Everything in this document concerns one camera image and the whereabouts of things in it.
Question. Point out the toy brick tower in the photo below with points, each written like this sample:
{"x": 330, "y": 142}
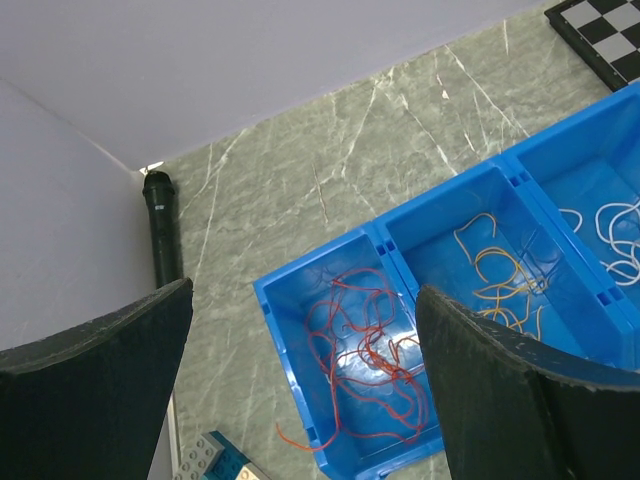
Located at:
{"x": 214, "y": 457}

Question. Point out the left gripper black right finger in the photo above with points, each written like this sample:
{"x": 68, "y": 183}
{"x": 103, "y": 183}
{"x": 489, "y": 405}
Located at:
{"x": 511, "y": 407}

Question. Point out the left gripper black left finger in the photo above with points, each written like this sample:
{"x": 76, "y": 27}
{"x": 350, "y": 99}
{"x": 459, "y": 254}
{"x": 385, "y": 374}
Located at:
{"x": 89, "y": 402}

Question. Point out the black grey chessboard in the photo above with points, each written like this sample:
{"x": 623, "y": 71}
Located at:
{"x": 604, "y": 34}

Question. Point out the blue left plastic bin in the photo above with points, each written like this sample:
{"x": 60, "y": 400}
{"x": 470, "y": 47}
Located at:
{"x": 343, "y": 325}

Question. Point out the blue middle plastic bin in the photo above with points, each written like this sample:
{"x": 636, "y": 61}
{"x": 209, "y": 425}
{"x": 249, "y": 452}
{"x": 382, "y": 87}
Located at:
{"x": 481, "y": 239}

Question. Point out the blue plastic bin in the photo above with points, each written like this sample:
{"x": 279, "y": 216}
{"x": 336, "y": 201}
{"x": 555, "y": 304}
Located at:
{"x": 343, "y": 325}
{"x": 584, "y": 173}
{"x": 481, "y": 239}

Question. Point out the blue right plastic bin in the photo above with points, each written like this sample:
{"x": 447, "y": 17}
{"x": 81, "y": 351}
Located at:
{"x": 584, "y": 173}

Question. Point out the black marker orange cap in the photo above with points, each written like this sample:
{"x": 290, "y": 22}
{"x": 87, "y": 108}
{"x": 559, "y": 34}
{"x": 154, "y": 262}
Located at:
{"x": 160, "y": 198}

